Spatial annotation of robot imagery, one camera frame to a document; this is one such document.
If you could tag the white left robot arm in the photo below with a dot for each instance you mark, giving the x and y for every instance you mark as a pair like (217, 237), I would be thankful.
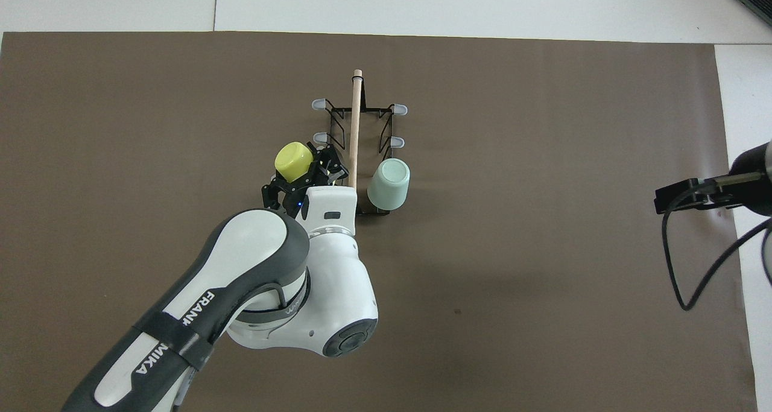
(253, 267)

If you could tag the green plastic cup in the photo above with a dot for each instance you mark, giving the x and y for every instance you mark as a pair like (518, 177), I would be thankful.
(389, 184)

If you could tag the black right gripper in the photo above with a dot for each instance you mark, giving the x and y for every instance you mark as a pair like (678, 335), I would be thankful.
(751, 189)

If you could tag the yellow plastic cup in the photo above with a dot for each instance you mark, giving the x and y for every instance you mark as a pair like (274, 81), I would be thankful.
(294, 161)

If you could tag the brown table mat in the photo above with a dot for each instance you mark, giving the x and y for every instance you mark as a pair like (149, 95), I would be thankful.
(543, 309)

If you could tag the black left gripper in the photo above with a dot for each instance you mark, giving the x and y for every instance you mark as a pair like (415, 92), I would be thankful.
(297, 196)

